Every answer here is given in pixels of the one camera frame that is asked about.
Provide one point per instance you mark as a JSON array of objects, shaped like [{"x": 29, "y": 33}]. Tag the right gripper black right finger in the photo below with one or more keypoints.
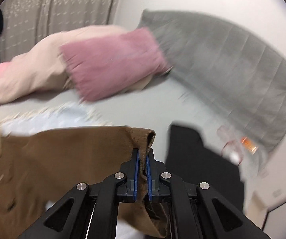
[{"x": 196, "y": 211}]

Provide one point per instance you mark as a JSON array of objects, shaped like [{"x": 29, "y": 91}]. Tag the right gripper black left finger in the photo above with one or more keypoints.
[{"x": 90, "y": 211}]

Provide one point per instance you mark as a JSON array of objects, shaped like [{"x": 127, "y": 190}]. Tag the brown coat with fur collar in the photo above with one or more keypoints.
[{"x": 43, "y": 167}]

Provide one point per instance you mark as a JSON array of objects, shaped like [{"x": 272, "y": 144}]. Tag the black garment on bed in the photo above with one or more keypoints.
[{"x": 189, "y": 159}]

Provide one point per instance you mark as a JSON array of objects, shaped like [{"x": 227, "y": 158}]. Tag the red-framed glasses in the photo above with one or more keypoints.
[{"x": 231, "y": 149}]

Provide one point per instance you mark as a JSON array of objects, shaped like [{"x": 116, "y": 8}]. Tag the orange small packet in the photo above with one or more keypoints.
[{"x": 249, "y": 145}]

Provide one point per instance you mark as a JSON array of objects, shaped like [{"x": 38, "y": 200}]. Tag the white lace bed cloth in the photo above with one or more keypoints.
[{"x": 68, "y": 115}]

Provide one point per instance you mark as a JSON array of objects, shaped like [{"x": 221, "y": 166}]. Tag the grey quilted blanket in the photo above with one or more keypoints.
[{"x": 232, "y": 69}]

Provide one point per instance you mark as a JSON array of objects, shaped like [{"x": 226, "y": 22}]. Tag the beige pink padded jacket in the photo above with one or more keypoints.
[{"x": 43, "y": 67}]

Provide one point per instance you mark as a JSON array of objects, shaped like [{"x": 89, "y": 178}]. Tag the pink fringed scarf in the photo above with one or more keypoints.
[{"x": 103, "y": 66}]

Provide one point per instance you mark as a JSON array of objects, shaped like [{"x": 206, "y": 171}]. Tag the grey patterned curtain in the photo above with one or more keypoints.
[{"x": 26, "y": 22}]

